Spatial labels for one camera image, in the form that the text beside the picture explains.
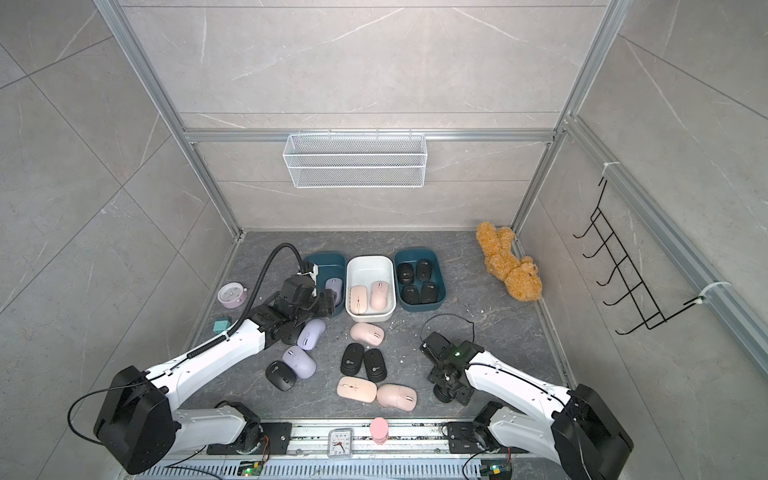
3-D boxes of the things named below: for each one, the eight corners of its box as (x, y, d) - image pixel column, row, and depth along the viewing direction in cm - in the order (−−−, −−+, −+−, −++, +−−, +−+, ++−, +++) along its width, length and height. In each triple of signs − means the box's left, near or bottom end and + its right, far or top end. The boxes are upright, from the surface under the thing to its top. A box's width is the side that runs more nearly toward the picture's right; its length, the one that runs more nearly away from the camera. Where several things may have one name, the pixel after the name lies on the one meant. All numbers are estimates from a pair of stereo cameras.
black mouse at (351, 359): (339, 373, 86) (338, 370, 84) (347, 344, 91) (346, 341, 89) (357, 377, 85) (356, 373, 83) (365, 348, 91) (364, 344, 89)
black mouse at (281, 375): (262, 375, 85) (259, 372, 83) (278, 358, 89) (275, 355, 87) (285, 395, 82) (282, 392, 80) (301, 377, 85) (298, 374, 83)
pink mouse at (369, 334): (348, 339, 93) (347, 334, 90) (355, 323, 96) (354, 318, 93) (380, 349, 90) (379, 344, 88) (385, 333, 94) (385, 328, 91)
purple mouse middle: (279, 360, 88) (276, 356, 86) (295, 345, 91) (292, 341, 89) (305, 384, 84) (303, 381, 81) (320, 367, 87) (318, 363, 84)
